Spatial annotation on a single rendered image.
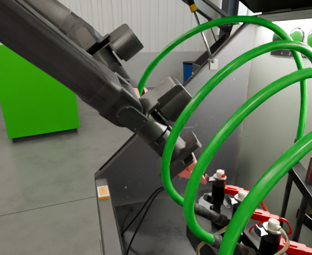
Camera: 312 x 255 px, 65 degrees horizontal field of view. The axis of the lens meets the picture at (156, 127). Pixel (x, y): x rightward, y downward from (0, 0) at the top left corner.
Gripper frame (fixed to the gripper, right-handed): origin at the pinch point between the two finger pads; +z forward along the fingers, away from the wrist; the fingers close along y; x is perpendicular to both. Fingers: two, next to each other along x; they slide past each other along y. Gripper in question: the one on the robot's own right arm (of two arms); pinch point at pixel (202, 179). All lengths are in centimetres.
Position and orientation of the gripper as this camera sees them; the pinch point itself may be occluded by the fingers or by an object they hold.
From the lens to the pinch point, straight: 54.6
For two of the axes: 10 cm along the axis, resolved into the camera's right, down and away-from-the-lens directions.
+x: -0.6, -3.3, 9.4
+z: 6.7, 6.9, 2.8
